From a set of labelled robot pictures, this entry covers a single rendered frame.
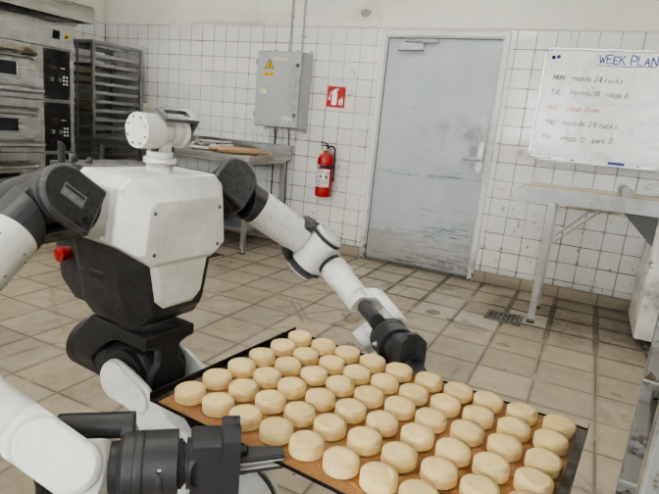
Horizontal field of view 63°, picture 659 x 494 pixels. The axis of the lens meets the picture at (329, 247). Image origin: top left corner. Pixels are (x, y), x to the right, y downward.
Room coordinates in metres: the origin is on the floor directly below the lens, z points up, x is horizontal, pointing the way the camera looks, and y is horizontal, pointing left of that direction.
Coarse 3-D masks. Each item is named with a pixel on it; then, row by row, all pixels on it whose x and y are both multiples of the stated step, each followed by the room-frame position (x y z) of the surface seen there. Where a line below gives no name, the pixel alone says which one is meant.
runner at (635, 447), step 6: (636, 432) 0.79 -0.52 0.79; (630, 438) 0.79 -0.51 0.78; (636, 438) 0.79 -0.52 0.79; (642, 438) 0.78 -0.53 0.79; (630, 444) 0.79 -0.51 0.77; (636, 444) 0.79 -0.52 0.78; (642, 444) 0.78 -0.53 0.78; (630, 450) 0.78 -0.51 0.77; (636, 450) 0.78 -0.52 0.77; (642, 450) 0.78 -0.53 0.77; (636, 456) 0.76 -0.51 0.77; (642, 456) 0.76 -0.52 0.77
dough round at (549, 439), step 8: (536, 432) 0.76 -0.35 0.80; (544, 432) 0.76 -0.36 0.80; (552, 432) 0.76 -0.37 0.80; (536, 440) 0.74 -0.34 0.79; (544, 440) 0.74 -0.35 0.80; (552, 440) 0.74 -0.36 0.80; (560, 440) 0.74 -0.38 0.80; (568, 440) 0.75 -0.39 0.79; (544, 448) 0.73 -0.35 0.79; (552, 448) 0.72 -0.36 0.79; (560, 448) 0.72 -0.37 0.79; (560, 456) 0.72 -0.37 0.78
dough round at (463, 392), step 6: (450, 384) 0.89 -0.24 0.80; (456, 384) 0.90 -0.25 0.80; (462, 384) 0.90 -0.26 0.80; (444, 390) 0.88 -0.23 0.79; (450, 390) 0.87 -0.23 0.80; (456, 390) 0.87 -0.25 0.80; (462, 390) 0.87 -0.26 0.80; (468, 390) 0.88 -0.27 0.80; (456, 396) 0.86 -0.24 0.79; (462, 396) 0.86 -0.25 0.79; (468, 396) 0.86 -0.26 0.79; (462, 402) 0.86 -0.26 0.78; (468, 402) 0.86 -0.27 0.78
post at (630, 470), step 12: (648, 360) 0.79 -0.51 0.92; (648, 372) 0.79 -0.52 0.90; (636, 408) 0.79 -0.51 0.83; (648, 408) 0.79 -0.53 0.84; (636, 420) 0.79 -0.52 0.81; (648, 420) 0.78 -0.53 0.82; (624, 456) 0.81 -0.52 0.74; (624, 468) 0.79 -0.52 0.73; (636, 468) 0.78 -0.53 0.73; (636, 480) 0.78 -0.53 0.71
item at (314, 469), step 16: (256, 368) 0.93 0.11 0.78; (384, 368) 0.98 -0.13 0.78; (368, 384) 0.90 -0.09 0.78; (400, 384) 0.92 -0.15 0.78; (288, 400) 0.82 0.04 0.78; (304, 400) 0.82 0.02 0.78; (336, 400) 0.83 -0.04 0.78; (384, 400) 0.85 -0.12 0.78; (192, 416) 0.74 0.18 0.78; (272, 416) 0.76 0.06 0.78; (496, 416) 0.83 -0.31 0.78; (256, 432) 0.71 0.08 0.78; (400, 432) 0.75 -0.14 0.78; (448, 432) 0.77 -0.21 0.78; (576, 432) 0.80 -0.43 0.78; (432, 448) 0.72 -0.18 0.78; (480, 448) 0.73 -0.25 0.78; (528, 448) 0.74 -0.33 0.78; (288, 464) 0.65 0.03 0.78; (304, 464) 0.65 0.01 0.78; (320, 464) 0.65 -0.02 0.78; (512, 464) 0.70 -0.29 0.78; (320, 480) 0.62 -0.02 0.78; (336, 480) 0.62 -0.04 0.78; (352, 480) 0.62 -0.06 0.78; (400, 480) 0.63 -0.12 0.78; (512, 480) 0.66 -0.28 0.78; (560, 480) 0.67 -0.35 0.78
